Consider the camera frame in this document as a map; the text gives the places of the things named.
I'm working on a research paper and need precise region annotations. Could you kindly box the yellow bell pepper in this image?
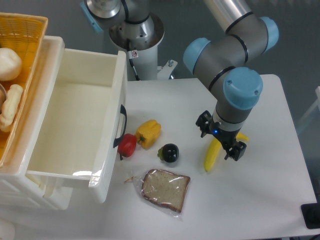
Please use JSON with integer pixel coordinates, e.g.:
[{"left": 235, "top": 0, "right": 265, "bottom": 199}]
[{"left": 135, "top": 119, "right": 162, "bottom": 150}]

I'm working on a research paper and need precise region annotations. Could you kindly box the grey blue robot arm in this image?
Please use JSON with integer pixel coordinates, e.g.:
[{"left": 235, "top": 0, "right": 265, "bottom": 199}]
[{"left": 80, "top": 0, "right": 279, "bottom": 160}]

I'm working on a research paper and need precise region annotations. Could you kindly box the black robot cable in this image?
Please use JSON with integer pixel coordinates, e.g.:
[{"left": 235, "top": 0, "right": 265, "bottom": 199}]
[{"left": 126, "top": 39, "right": 141, "bottom": 82}]

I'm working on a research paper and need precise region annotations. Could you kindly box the yellow banana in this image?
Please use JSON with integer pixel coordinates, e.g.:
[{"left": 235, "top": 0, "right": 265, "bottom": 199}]
[{"left": 203, "top": 132, "right": 250, "bottom": 173}]

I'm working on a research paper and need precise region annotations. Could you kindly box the bagged bread slice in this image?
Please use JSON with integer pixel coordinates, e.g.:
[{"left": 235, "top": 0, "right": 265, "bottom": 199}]
[{"left": 124, "top": 168, "right": 191, "bottom": 219}]

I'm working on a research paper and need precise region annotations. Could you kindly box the dark purple mangosteen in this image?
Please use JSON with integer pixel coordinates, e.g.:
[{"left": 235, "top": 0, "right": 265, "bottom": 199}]
[{"left": 157, "top": 143, "right": 180, "bottom": 163}]

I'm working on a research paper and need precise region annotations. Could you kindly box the white open drawer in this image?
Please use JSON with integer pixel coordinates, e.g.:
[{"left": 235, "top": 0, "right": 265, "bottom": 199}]
[{"left": 27, "top": 49, "right": 127, "bottom": 203}]

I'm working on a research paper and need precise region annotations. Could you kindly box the black device at edge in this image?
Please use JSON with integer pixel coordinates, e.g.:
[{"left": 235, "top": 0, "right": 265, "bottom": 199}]
[{"left": 300, "top": 203, "right": 320, "bottom": 229}]

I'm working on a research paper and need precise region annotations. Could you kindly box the orange woven basket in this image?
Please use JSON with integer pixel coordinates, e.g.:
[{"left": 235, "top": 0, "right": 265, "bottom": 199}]
[{"left": 0, "top": 12, "right": 48, "bottom": 164}]

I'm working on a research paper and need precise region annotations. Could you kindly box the white plastic drawer cabinet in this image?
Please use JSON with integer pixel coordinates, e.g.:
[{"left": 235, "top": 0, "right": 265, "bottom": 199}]
[{"left": 0, "top": 36, "right": 74, "bottom": 210}]

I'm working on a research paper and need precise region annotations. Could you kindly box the long white bread roll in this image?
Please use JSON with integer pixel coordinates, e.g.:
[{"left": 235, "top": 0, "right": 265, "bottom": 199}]
[{"left": 0, "top": 84, "right": 23, "bottom": 132}]

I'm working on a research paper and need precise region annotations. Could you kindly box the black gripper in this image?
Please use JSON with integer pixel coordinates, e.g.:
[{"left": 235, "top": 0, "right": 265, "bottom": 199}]
[{"left": 195, "top": 110, "right": 247, "bottom": 161}]

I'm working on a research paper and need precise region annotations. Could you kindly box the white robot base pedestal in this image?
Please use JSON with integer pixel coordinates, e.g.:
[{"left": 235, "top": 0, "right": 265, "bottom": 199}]
[{"left": 126, "top": 46, "right": 178, "bottom": 81}]

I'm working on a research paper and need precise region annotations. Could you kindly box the red bell pepper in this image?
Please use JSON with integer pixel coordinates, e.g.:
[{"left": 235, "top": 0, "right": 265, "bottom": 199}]
[{"left": 117, "top": 133, "right": 137, "bottom": 161}]

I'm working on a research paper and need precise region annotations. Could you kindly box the round white bun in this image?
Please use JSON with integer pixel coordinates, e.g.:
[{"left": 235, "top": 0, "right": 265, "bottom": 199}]
[{"left": 0, "top": 47, "right": 23, "bottom": 81}]

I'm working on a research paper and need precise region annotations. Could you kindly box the black drawer handle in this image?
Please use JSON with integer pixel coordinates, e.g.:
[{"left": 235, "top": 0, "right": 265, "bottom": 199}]
[{"left": 113, "top": 104, "right": 128, "bottom": 148}]

